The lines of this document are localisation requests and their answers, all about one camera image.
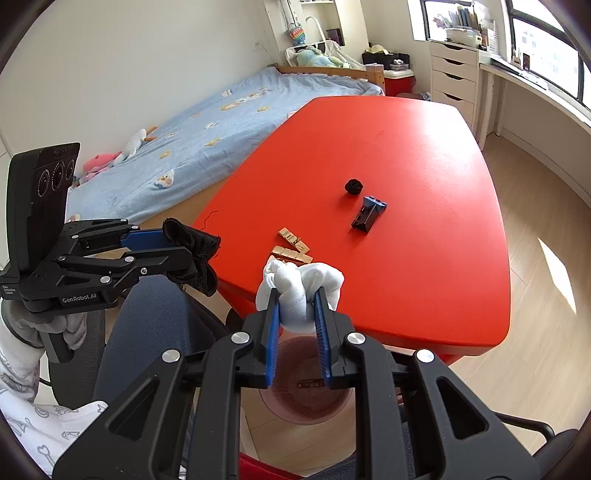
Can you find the white pot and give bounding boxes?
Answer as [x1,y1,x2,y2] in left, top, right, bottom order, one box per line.
[445,28,484,48]

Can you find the person's right leg dark trousers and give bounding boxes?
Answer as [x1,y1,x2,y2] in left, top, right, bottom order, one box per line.
[318,455,357,480]

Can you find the pink plush toy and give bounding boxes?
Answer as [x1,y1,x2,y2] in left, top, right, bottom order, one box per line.
[82,153,123,184]

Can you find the white goose plush toy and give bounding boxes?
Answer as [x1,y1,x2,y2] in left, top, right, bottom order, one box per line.
[121,128,158,161]

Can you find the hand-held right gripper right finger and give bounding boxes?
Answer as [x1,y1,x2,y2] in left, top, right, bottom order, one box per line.
[313,288,541,480]

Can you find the red table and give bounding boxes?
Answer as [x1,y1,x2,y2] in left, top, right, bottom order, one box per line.
[191,95,511,365]

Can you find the person's left forearm patterned sleeve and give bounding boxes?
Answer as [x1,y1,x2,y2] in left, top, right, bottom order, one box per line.
[0,330,109,478]

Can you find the blue and black block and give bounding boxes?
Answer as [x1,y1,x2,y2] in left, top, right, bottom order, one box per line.
[351,196,387,236]

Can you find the wooden clothespin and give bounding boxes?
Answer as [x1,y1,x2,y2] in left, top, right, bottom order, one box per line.
[271,246,314,265]
[277,227,310,253]

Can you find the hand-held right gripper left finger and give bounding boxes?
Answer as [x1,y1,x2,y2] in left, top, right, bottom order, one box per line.
[52,288,282,480]

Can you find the person's left hand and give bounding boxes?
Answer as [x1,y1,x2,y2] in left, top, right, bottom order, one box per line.
[0,302,88,352]

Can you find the black framed window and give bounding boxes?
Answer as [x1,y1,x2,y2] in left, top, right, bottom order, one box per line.
[413,0,591,109]

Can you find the white drawer unit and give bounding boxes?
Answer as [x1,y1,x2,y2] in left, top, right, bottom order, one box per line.
[429,41,481,139]

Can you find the bed with blue sheet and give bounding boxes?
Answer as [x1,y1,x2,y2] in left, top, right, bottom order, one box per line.
[65,64,386,232]

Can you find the white window desk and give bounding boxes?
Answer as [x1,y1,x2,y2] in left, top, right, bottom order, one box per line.
[479,59,591,160]

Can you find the red cooler box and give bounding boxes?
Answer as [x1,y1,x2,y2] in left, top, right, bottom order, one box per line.
[383,69,414,97]

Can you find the person's left leg dark trousers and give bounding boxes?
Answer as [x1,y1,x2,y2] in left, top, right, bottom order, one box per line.
[95,276,232,416]

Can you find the blue green plush toy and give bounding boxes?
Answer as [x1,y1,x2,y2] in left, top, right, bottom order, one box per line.
[295,46,346,68]

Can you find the black cloth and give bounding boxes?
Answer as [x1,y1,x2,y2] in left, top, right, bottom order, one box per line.
[163,218,221,297]

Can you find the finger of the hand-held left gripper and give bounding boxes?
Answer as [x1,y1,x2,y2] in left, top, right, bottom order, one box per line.
[28,246,200,301]
[62,218,174,260]

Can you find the white tissue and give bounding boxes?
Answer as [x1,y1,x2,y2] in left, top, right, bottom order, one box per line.
[256,257,345,332]

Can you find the black bag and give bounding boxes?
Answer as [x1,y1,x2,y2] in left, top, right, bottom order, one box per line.
[362,51,411,71]

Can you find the row of books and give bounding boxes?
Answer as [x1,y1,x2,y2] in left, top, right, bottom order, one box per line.
[456,4,496,47]

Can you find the pink plastic waste bin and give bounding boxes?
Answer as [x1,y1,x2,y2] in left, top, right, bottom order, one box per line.
[259,336,356,425]

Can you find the person's leg dark trousers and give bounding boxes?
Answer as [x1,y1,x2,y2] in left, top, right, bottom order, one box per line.
[318,455,357,480]
[95,276,232,416]

